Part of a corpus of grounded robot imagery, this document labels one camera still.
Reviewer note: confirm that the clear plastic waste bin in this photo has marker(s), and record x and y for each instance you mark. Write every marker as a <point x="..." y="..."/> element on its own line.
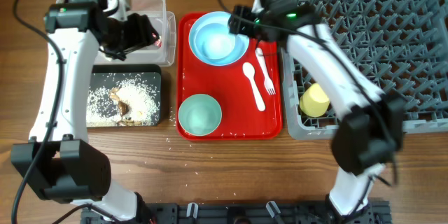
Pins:
<point x="165" y="24"/>

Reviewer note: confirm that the light blue bowl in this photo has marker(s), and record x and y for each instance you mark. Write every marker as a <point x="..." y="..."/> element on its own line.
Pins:
<point x="214" y="41"/>

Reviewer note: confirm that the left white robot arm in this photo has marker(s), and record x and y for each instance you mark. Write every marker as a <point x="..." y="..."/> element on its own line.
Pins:
<point x="57" y="162"/>

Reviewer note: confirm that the light blue plate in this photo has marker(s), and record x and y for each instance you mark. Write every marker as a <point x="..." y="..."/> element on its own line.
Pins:
<point x="220" y="17"/>

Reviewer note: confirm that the red snack wrapper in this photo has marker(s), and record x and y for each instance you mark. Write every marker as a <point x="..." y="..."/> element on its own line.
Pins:
<point x="158" y="41"/>

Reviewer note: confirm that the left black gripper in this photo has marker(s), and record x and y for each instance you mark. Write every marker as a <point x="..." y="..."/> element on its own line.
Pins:
<point x="143" y="30"/>

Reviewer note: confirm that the white plastic spoon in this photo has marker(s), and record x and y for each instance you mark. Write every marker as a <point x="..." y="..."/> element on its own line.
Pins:
<point x="249" y="72"/>

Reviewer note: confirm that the black food waste tray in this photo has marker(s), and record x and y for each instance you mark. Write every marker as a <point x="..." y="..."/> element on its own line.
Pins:
<point x="140" y="77"/>

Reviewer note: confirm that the white plastic fork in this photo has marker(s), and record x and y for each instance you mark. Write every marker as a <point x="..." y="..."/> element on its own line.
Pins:
<point x="269" y="86"/>

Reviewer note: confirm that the grey dishwasher rack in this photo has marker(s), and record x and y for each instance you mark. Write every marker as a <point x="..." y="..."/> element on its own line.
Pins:
<point x="399" y="45"/>

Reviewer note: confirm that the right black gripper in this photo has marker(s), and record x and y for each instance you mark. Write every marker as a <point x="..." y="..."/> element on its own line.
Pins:
<point x="240" y="22"/>

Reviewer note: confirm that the rice and food leftovers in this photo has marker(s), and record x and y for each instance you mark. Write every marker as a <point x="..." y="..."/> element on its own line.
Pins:
<point x="133" y="101"/>

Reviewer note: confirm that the red serving tray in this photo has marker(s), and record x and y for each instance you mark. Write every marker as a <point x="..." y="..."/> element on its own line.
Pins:
<point x="241" y="120"/>

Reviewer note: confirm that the yellow plastic cup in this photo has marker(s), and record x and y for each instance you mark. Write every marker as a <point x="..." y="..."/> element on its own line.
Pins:
<point x="314" y="102"/>

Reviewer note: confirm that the mint green bowl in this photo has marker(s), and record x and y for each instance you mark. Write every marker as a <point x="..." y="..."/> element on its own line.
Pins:
<point x="200" y="115"/>

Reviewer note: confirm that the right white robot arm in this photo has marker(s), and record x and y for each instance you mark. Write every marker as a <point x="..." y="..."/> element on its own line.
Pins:
<point x="370" y="131"/>

